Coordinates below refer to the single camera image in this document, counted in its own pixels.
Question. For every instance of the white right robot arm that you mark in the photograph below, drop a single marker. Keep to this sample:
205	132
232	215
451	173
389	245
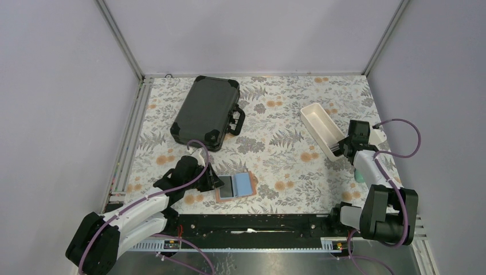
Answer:
389	212

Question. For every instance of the floral patterned table mat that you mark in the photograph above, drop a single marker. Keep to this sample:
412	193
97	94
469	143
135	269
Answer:
291	172

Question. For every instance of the white rectangular plastic tray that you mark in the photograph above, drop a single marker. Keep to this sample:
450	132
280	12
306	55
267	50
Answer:
323	129

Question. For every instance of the black hard carrying case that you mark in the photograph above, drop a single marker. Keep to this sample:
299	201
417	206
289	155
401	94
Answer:
209	112

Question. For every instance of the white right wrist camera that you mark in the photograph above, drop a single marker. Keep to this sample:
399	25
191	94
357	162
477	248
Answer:
377	137

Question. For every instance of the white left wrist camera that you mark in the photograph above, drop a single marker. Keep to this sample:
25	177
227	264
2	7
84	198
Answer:
199	154

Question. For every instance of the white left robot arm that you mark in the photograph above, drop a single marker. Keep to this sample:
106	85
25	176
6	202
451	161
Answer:
102	238

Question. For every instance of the black credit card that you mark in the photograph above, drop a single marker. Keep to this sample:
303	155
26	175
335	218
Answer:
226	190

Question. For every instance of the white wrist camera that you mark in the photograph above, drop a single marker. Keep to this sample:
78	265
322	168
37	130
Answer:
377	137
199	154

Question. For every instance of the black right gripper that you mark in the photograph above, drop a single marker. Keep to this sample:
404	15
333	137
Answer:
342	144

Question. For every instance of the aluminium frame rail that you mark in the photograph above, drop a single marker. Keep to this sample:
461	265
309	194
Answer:
116	190

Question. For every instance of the mint green cylindrical tube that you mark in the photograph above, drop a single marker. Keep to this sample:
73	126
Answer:
358	176

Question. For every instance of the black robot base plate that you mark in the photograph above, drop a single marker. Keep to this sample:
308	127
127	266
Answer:
189	226

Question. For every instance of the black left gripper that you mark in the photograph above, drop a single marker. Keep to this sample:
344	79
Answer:
212	180

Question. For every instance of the perforated metal cable tray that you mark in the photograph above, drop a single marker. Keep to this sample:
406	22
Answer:
243	244

